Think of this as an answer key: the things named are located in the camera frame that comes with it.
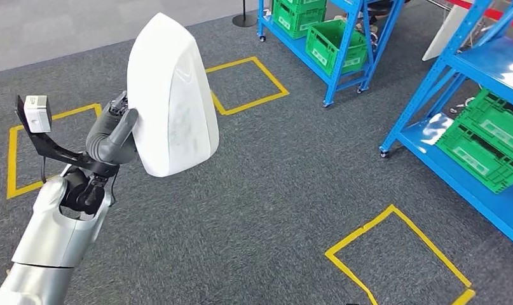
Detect white board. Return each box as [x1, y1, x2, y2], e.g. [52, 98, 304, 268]
[421, 4, 477, 63]

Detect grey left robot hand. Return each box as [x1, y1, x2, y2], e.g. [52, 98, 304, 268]
[85, 90, 139, 166]

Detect black stanchion post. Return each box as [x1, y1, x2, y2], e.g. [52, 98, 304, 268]
[232, 0, 258, 29]

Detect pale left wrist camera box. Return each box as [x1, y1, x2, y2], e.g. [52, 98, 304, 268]
[24, 95, 53, 134]

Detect yellow floor tape square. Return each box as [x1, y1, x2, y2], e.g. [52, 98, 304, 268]
[205, 55, 290, 116]
[324, 204, 477, 305]

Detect red barrier belt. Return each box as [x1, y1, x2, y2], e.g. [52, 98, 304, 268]
[449, 0, 513, 32]

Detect blue metal shelf rack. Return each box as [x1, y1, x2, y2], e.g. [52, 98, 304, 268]
[379, 0, 513, 254]
[257, 0, 405, 108]

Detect white plastic shell part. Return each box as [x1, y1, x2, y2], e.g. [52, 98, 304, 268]
[127, 12, 220, 178]

